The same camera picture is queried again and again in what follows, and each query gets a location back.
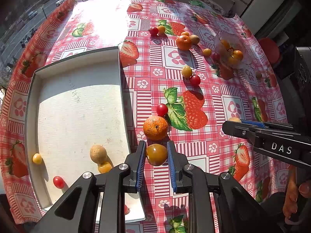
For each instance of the yellow tomato in tray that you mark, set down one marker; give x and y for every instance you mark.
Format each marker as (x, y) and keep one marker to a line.
(37, 159)

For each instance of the orange fruit in bowl right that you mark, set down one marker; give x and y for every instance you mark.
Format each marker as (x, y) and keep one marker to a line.
(237, 54)

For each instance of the yellow tomato near bowl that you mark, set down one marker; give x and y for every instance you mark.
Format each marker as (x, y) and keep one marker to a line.
(207, 52)

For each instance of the yellow tomato far left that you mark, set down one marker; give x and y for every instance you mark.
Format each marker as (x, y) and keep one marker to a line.
(161, 29)

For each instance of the orange fruit in bowl left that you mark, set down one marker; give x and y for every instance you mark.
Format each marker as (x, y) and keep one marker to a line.
(225, 44)

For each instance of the red cherry tomato by mandarin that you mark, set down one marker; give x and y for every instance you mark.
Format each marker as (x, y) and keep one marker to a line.
(162, 110)

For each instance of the pale fruit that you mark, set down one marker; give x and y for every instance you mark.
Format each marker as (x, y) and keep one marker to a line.
(234, 119)

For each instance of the small brown longan far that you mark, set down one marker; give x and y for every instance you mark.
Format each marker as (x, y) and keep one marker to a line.
(259, 75)

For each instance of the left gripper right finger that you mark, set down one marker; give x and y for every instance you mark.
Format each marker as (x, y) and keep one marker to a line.
(213, 197)

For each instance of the yellow cherry tomato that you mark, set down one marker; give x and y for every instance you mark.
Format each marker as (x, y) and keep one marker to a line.
(104, 167)

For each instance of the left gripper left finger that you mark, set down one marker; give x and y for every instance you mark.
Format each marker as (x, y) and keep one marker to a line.
(76, 209)

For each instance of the near mandarin orange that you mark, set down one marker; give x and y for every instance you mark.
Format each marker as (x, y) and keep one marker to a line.
(155, 128)

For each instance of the white cardboard tray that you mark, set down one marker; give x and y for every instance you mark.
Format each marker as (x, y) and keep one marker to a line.
(73, 104)

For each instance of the person's hand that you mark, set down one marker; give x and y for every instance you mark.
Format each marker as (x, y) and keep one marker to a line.
(290, 206)

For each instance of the far mandarin orange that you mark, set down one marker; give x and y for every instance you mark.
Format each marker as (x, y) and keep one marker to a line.
(183, 42)

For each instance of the red tomato far left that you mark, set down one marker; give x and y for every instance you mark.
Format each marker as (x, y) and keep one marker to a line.
(153, 31)

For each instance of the red stool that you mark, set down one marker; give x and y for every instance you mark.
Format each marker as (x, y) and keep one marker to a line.
(270, 49)

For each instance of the orange-yellow tomato with calyx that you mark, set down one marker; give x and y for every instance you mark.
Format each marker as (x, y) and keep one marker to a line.
(157, 154)

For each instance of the red tomato in tray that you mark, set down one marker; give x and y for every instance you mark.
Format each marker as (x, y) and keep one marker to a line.
(59, 182)

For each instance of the red tomato with stem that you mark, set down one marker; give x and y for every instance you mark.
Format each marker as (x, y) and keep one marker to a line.
(126, 209)

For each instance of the orange fruit in bowl front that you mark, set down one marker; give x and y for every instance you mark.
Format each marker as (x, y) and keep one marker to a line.
(232, 61)

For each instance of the strawberry pattern tablecloth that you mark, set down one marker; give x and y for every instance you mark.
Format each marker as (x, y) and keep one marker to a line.
(152, 75)

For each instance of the red cherry tomato mid table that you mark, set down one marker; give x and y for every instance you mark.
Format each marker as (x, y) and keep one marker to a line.
(195, 80)

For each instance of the mandarin orange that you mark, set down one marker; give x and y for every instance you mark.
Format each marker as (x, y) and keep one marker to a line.
(155, 128)
(183, 42)

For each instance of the red tomato near bowl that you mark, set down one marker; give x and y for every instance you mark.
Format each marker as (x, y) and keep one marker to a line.
(215, 57)

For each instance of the brown longan fruit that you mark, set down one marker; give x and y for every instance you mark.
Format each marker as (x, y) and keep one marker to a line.
(98, 154)

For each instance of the orange fruit in bowl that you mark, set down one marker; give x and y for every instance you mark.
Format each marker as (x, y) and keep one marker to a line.
(237, 54)
(232, 61)
(225, 44)

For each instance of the glass fruit bowl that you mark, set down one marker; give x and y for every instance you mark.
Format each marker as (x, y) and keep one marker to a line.
(235, 44)

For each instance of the yellow tomato mid table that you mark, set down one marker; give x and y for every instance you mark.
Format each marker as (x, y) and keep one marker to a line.
(186, 72)

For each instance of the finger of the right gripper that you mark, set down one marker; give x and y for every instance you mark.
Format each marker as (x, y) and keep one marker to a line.
(269, 125)
(250, 132)

